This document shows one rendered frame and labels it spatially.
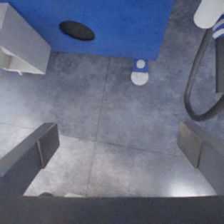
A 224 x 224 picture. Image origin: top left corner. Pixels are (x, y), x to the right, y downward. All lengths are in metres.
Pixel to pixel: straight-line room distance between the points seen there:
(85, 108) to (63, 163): 0.35
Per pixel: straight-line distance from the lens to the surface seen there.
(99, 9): 0.58
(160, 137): 0.94
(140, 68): 0.80
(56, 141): 0.16
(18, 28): 0.74
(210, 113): 0.44
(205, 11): 0.38
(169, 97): 0.97
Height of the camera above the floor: 0.93
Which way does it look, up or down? 79 degrees down
